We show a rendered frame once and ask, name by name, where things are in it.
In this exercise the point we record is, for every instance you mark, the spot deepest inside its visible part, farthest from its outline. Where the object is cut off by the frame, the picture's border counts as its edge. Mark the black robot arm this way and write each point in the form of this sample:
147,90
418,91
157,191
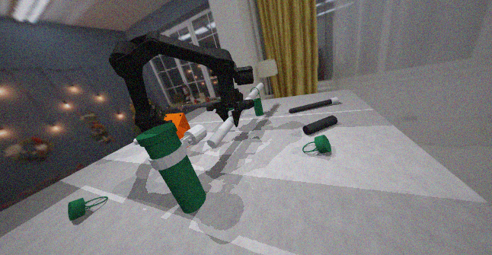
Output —
129,57

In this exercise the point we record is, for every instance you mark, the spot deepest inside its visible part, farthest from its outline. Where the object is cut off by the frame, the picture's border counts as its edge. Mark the black rod with white tip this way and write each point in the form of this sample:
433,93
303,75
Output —
331,101

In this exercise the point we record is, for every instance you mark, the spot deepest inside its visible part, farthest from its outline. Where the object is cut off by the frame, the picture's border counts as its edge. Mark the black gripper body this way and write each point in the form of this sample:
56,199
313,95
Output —
227,95

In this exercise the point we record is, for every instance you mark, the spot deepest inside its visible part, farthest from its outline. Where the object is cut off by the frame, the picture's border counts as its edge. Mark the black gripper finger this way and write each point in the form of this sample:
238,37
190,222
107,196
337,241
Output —
236,115
223,114

